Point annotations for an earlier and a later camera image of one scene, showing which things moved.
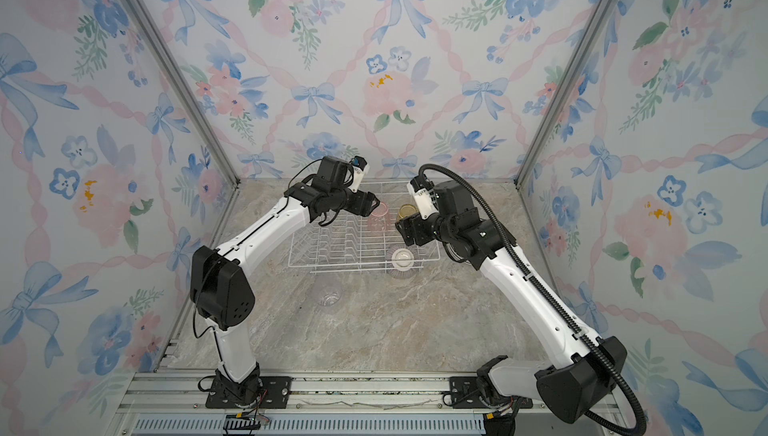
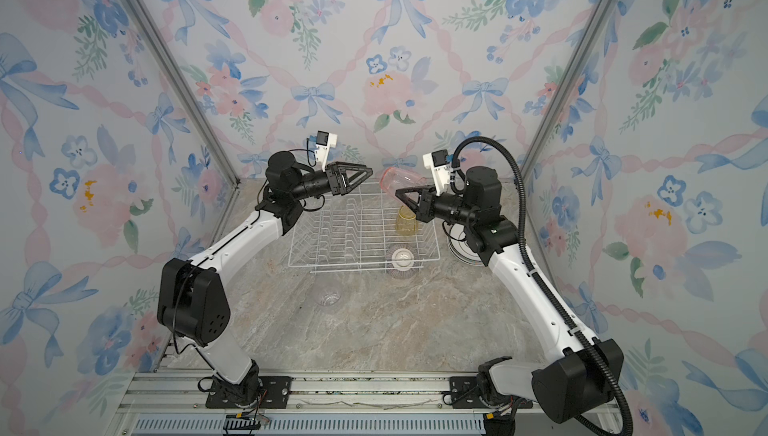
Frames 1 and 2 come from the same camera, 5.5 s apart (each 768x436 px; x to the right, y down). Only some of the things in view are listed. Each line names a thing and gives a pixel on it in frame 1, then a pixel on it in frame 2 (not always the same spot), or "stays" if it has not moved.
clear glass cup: (329, 295) stays
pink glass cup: (378, 220) -> (393, 179)
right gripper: (415, 223) -> (428, 200)
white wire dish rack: (354, 243) stays
